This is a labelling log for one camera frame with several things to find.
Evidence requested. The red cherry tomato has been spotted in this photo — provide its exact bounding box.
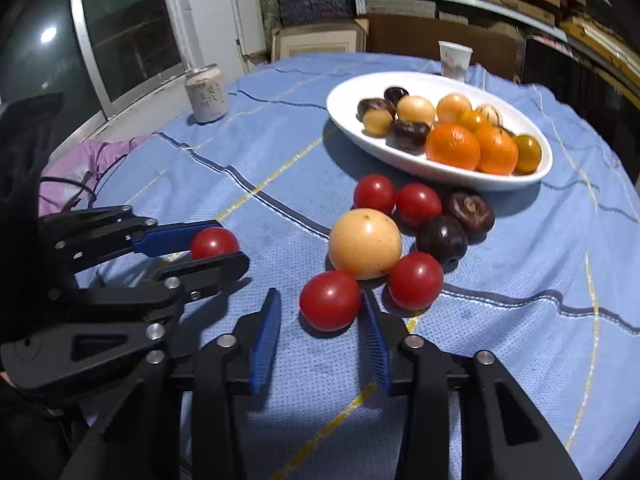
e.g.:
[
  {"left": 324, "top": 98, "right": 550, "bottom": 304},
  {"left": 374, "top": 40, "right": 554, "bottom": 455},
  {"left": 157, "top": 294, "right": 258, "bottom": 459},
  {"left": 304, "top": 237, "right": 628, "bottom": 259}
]
[
  {"left": 190, "top": 226, "right": 240, "bottom": 260},
  {"left": 352, "top": 174, "right": 396, "bottom": 216},
  {"left": 387, "top": 252, "right": 444, "bottom": 311},
  {"left": 396, "top": 183, "right": 442, "bottom": 229},
  {"left": 299, "top": 271, "right": 361, "bottom": 333}
]

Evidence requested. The pale orange round fruit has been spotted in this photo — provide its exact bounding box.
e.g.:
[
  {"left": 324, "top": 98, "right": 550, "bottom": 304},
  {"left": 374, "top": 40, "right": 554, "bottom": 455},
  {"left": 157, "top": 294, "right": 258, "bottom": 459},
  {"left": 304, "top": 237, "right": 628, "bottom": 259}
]
[{"left": 329, "top": 208, "right": 402, "bottom": 281}]

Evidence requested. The small yellow round fruit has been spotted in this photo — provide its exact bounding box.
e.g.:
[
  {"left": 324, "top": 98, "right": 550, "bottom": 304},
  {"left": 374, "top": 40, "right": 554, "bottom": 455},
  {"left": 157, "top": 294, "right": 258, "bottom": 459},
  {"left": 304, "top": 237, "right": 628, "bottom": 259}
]
[{"left": 362, "top": 108, "right": 394, "bottom": 138}]

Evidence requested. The dark water chestnut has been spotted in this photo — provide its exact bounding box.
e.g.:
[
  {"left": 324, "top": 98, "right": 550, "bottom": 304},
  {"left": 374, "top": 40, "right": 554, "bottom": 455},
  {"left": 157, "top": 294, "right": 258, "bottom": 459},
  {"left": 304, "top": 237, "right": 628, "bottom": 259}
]
[
  {"left": 357, "top": 98, "right": 396, "bottom": 122},
  {"left": 386, "top": 119, "right": 431, "bottom": 155},
  {"left": 445, "top": 190, "right": 495, "bottom": 237}
]

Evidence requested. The dark purple plum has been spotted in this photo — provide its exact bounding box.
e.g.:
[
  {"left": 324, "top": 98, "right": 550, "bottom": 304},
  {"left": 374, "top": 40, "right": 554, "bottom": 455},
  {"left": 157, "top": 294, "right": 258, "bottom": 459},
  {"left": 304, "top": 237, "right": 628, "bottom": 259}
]
[
  {"left": 384, "top": 87, "right": 409, "bottom": 106},
  {"left": 416, "top": 216, "right": 468, "bottom": 266}
]

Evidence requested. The small yellow orange tomato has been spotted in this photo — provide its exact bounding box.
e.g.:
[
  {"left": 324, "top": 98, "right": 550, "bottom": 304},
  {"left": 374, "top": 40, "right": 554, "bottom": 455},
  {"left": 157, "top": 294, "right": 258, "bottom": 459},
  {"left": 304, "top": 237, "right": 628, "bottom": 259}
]
[{"left": 513, "top": 134, "right": 542, "bottom": 174}]

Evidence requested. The pale yellow passion fruit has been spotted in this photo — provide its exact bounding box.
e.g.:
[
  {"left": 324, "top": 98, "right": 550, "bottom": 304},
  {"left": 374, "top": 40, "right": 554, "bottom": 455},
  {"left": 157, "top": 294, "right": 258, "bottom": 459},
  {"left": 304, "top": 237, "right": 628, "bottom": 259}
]
[{"left": 396, "top": 96, "right": 436, "bottom": 126}]

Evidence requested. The large orange mandarin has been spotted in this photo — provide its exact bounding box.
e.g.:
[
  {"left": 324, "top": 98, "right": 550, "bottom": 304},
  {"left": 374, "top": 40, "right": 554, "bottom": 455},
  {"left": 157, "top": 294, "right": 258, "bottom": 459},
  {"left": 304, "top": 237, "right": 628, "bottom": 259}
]
[{"left": 425, "top": 122, "right": 480, "bottom": 171}]

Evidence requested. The striped pepino melon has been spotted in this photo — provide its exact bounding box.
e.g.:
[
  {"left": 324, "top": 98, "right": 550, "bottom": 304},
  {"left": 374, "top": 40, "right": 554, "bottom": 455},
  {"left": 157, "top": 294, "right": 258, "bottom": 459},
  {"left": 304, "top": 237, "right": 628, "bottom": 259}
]
[{"left": 475, "top": 103, "right": 503, "bottom": 127}]

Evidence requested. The pale orange fruit with stem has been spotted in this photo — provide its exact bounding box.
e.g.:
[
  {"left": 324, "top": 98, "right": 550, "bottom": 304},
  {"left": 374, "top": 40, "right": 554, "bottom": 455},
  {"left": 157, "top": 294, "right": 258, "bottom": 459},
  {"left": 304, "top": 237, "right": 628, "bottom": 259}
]
[{"left": 436, "top": 93, "right": 472, "bottom": 122}]

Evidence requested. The small glossy orange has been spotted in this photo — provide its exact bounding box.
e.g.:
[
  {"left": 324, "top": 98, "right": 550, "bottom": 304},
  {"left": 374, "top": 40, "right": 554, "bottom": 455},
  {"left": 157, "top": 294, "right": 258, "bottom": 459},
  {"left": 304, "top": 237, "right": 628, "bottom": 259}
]
[{"left": 457, "top": 110, "right": 491, "bottom": 133}]

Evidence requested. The pink cloth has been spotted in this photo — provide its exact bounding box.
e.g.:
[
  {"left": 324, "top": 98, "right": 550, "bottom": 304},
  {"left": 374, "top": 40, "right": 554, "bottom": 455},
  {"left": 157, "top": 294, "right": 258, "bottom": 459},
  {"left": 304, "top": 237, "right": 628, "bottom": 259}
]
[{"left": 38, "top": 134, "right": 150, "bottom": 217}]

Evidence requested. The blue checked tablecloth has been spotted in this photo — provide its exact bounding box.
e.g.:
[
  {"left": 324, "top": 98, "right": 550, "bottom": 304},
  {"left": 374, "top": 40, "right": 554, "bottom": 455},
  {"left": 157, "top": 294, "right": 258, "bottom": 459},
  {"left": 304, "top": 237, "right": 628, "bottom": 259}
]
[{"left": 96, "top": 54, "right": 639, "bottom": 479}]

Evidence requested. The beige drink can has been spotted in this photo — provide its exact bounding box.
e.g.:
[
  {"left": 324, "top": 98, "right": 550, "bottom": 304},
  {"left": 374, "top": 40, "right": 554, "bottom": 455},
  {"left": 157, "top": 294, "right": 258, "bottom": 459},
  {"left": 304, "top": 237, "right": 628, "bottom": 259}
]
[{"left": 184, "top": 64, "right": 230, "bottom": 124}]

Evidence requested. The dark water chestnut back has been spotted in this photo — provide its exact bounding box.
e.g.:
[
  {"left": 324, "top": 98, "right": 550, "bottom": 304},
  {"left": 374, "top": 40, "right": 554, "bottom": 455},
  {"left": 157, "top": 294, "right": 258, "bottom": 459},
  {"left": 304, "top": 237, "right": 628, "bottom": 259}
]
[{"left": 445, "top": 190, "right": 495, "bottom": 237}]

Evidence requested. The white oval plate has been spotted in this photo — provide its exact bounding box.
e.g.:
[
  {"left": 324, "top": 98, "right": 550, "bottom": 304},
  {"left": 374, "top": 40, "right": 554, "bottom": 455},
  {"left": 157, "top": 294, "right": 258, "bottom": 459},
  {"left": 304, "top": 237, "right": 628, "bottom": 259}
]
[{"left": 326, "top": 72, "right": 553, "bottom": 192}]

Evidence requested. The framed picture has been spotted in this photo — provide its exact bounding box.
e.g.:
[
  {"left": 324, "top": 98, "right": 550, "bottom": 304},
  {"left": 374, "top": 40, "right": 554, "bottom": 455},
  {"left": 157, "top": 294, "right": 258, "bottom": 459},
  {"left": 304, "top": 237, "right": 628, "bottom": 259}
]
[{"left": 271, "top": 18, "right": 370, "bottom": 62}]

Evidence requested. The white paper cup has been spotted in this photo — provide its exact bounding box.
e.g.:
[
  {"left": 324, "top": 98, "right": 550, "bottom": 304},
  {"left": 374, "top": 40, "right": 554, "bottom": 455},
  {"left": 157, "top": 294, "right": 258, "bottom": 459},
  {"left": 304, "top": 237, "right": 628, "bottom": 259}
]
[{"left": 438, "top": 41, "right": 473, "bottom": 81}]

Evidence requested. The brown wooden board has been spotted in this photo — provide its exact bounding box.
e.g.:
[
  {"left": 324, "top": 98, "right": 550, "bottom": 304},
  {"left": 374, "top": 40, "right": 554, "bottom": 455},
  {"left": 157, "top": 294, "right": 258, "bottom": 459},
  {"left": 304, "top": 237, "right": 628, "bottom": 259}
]
[{"left": 366, "top": 14, "right": 522, "bottom": 80}]

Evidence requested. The black cable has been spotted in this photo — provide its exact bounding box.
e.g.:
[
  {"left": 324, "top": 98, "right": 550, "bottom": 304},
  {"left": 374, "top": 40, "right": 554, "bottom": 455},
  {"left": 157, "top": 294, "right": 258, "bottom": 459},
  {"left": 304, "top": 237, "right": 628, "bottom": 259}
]
[{"left": 38, "top": 152, "right": 132, "bottom": 212}]

